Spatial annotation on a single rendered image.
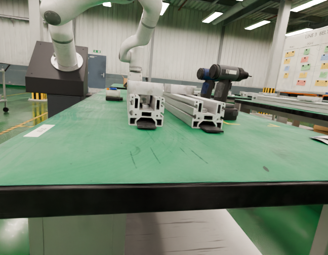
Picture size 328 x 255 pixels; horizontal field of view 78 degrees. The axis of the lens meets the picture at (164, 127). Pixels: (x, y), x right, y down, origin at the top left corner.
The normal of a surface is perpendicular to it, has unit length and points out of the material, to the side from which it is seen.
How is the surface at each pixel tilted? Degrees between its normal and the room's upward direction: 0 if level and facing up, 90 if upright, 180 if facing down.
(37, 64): 47
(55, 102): 90
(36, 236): 90
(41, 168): 0
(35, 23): 90
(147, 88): 90
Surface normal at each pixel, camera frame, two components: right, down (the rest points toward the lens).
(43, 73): 0.23, -0.50
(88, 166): 0.09, -0.97
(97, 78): 0.20, 0.22
